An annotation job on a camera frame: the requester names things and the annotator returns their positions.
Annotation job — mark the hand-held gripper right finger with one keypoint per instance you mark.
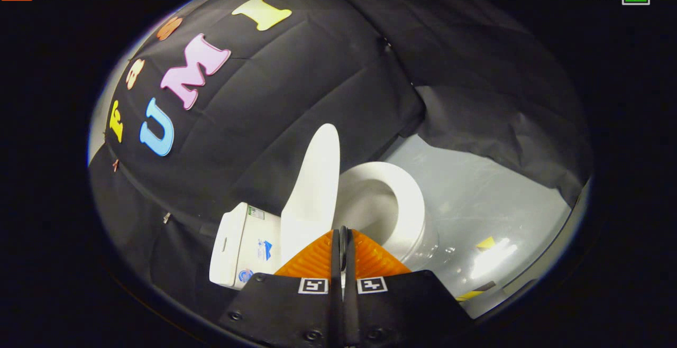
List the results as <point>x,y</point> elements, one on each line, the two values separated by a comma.
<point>391,311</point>

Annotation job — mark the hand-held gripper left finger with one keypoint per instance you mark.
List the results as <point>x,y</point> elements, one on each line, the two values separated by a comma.
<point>296,311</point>

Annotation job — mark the white toilet lid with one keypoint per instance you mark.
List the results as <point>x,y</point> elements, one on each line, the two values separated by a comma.
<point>314,189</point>

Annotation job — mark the white toilet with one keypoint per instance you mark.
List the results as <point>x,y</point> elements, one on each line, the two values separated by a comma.
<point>408,200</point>

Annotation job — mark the yellow black striped tape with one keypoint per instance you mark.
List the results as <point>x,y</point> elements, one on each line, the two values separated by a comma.
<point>476,291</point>

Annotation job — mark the yellow floor tape piece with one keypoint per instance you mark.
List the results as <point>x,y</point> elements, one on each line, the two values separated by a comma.
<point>485,243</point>

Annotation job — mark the black backdrop cloth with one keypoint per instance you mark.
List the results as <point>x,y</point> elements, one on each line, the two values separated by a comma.
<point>296,78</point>

